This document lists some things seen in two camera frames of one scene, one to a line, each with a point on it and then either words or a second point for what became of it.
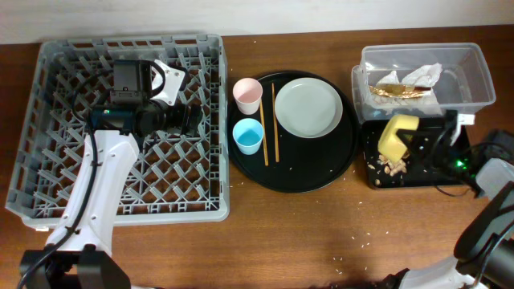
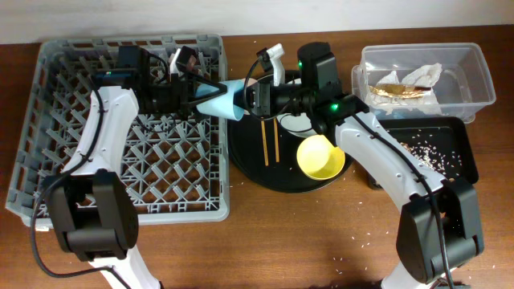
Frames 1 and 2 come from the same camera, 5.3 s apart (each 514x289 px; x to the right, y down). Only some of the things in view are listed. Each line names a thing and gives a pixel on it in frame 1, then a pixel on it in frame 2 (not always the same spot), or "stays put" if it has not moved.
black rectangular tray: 430,159 stays put
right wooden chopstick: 275,122 stays put
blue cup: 248,132 -> 222,105
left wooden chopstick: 266,156 stays put
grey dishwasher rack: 171,178 stays put
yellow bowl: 389,144 -> 320,160
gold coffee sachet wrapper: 398,90 stays put
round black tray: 325,156 -> 267,156
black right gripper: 431,150 -> 267,105
